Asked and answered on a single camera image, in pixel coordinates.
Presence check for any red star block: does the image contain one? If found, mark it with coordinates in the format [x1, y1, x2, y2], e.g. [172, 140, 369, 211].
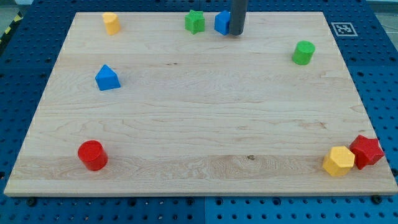
[349, 135, 385, 170]

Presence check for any blue cube block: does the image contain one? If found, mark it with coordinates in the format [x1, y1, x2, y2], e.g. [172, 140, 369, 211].
[214, 10, 231, 35]

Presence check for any light wooden board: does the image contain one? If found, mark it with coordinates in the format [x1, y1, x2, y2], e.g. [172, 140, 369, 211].
[4, 12, 397, 197]

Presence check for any yellow hexagon block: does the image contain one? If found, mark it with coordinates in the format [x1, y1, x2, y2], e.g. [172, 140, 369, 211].
[322, 146, 355, 177]

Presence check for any green cylinder block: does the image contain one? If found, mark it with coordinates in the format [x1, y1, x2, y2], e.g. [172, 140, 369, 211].
[292, 40, 316, 65]

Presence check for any blue triangular prism block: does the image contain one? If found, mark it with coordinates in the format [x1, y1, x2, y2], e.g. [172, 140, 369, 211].
[95, 65, 121, 91]

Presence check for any white fiducial marker tag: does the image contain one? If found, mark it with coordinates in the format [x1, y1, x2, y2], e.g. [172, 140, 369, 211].
[331, 22, 358, 37]

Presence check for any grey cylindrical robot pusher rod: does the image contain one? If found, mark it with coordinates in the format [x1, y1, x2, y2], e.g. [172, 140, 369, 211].
[229, 0, 249, 35]

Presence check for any yellow heart block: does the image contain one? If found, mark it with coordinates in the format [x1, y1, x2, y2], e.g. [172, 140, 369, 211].
[102, 12, 121, 35]

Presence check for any red cylinder block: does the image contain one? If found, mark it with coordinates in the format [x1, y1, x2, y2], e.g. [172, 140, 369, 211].
[78, 140, 108, 171]

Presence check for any green star block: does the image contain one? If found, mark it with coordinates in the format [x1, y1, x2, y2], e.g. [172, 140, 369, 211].
[185, 10, 205, 34]

